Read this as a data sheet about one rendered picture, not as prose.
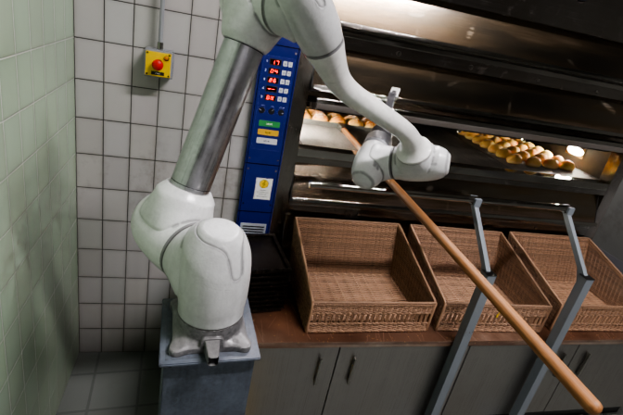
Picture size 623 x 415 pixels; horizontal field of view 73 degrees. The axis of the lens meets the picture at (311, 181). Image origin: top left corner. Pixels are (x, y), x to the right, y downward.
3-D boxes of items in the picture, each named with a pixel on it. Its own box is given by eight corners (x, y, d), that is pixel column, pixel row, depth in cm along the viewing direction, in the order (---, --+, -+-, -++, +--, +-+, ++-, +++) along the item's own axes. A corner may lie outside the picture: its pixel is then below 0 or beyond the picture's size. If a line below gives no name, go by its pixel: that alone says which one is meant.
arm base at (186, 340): (168, 372, 88) (169, 352, 86) (170, 302, 107) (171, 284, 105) (254, 365, 94) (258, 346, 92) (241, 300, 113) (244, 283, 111)
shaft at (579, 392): (601, 418, 76) (608, 407, 75) (588, 419, 75) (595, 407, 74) (346, 132, 229) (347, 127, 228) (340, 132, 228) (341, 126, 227)
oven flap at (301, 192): (289, 200, 197) (294, 158, 196) (589, 225, 244) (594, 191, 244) (291, 201, 193) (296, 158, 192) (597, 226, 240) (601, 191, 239)
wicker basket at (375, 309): (283, 264, 209) (293, 214, 199) (387, 267, 224) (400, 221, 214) (303, 334, 165) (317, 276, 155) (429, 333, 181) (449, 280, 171)
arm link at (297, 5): (357, 27, 96) (314, 18, 104) (333, -50, 82) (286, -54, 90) (322, 66, 92) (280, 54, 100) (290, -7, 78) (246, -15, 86)
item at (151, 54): (146, 72, 163) (146, 45, 159) (172, 76, 165) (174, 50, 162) (143, 76, 156) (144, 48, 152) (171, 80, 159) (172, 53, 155)
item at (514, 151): (454, 132, 288) (456, 124, 286) (513, 140, 301) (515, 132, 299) (510, 164, 234) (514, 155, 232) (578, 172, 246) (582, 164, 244)
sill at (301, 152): (294, 151, 195) (296, 143, 194) (597, 186, 242) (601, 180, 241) (297, 156, 190) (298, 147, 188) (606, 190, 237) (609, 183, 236)
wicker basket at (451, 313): (393, 267, 226) (408, 221, 216) (485, 272, 239) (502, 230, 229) (434, 332, 182) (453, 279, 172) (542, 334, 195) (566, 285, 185)
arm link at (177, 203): (150, 282, 97) (109, 239, 110) (206, 280, 110) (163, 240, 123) (275, -45, 87) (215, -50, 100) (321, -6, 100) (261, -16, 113)
